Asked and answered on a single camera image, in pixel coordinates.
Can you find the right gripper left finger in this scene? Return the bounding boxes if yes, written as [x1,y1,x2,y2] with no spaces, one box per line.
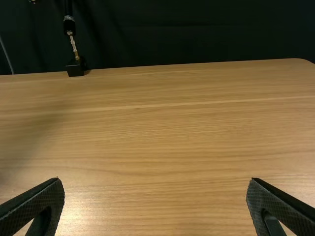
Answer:
[0,177,65,236]

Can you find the grey cable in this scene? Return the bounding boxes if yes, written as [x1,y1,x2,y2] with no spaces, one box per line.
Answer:
[0,34,15,75]

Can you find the black clamp stand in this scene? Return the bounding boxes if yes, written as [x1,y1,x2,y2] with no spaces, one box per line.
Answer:
[62,0,88,78]

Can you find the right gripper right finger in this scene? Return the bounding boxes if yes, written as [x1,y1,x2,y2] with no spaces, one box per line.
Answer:
[246,177,315,236]

